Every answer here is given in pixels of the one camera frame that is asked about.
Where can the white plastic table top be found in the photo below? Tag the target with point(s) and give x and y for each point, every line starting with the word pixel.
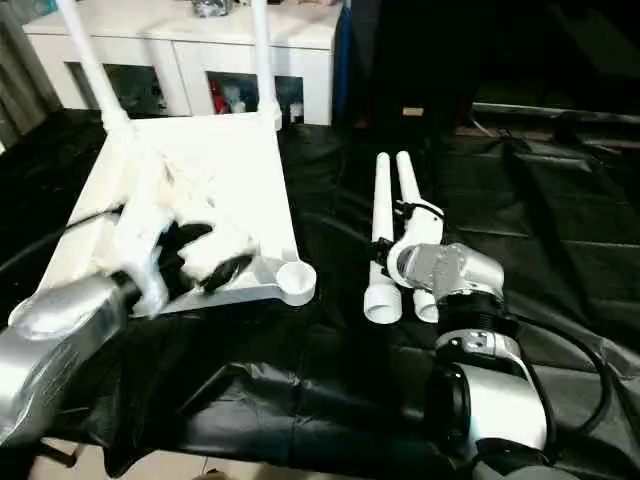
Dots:
pixel 220 180

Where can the white plastic table leg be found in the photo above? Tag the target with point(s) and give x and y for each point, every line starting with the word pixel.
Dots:
pixel 265 70
pixel 408 185
pixel 382 250
pixel 95 65

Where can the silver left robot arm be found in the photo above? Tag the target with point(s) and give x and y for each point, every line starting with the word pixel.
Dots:
pixel 50 350

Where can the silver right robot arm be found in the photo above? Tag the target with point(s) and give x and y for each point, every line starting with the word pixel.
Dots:
pixel 460 300

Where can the red bottle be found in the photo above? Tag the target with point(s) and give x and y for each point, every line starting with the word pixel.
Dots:
pixel 218 98

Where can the black mat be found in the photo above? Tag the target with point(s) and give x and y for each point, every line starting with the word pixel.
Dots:
pixel 330 380

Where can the white cabinet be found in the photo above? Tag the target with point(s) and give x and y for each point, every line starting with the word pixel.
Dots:
pixel 190 50

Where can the grey curtain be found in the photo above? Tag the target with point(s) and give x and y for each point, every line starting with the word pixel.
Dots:
pixel 25 90

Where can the gold label plate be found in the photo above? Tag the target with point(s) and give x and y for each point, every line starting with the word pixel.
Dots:
pixel 412 111

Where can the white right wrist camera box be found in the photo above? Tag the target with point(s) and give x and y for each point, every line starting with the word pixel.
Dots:
pixel 420 225

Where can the silver metal rail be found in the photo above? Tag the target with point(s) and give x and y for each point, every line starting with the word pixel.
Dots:
pixel 560 112

